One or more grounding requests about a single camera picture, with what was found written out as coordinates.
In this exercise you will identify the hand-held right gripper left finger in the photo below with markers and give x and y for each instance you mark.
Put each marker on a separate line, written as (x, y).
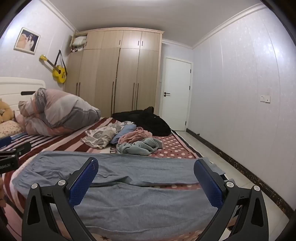
(84, 183)

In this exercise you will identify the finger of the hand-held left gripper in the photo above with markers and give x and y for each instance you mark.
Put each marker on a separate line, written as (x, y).
(5, 141)
(23, 147)

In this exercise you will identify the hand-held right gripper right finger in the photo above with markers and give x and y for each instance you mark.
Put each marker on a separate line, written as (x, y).
(209, 183)

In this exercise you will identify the blue-grey pants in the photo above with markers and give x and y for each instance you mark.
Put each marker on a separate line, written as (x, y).
(138, 199)

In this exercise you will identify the floral pillow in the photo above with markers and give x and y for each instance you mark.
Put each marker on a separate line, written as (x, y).
(9, 127)

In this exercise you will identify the brown teddy bear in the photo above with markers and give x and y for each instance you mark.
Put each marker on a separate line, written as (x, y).
(5, 111)

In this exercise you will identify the white grey patterned garment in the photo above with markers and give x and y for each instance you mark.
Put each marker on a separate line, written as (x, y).
(99, 135)

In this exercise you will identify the white headboard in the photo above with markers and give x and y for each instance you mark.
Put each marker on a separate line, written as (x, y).
(13, 85)

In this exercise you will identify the pink grey striped quilt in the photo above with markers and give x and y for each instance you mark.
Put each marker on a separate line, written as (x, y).
(64, 109)

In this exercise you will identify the blue garment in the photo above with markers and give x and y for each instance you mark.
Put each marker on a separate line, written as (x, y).
(122, 134)

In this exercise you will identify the grey-green garment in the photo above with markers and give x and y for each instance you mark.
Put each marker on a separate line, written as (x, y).
(138, 148)

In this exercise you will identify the pink garment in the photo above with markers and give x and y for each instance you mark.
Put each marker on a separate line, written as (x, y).
(136, 135)

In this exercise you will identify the yellow guitar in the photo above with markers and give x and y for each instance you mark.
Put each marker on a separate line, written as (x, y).
(59, 74)

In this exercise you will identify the black jacket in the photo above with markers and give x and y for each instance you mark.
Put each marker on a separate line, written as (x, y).
(150, 122)

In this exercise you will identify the white door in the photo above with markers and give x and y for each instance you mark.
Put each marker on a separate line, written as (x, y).
(175, 92)

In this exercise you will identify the beige wooden wardrobe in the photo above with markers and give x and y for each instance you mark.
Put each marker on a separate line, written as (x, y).
(127, 74)

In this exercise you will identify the bedding in wardrobe shelf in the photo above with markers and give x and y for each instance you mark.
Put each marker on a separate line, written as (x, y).
(78, 41)

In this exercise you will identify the white wall socket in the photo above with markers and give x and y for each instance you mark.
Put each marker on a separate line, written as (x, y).
(265, 98)

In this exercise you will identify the framed wall picture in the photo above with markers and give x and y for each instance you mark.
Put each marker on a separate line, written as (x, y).
(26, 41)

